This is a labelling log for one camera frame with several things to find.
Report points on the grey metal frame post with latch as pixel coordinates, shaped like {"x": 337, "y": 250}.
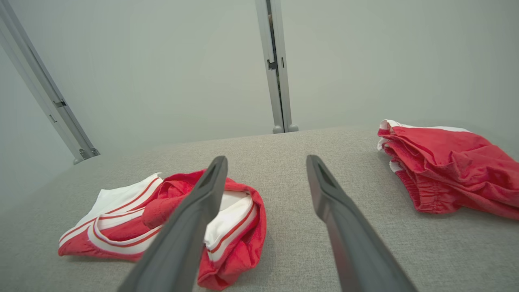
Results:
{"x": 277, "y": 93}

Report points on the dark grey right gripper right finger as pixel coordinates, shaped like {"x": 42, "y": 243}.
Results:
{"x": 361, "y": 247}

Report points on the red jersey with white trim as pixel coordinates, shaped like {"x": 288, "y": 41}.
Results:
{"x": 117, "y": 227}

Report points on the red shorts with white stripe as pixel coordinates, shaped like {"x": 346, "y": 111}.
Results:
{"x": 458, "y": 170}

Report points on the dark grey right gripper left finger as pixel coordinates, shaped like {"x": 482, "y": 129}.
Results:
{"x": 178, "y": 243}

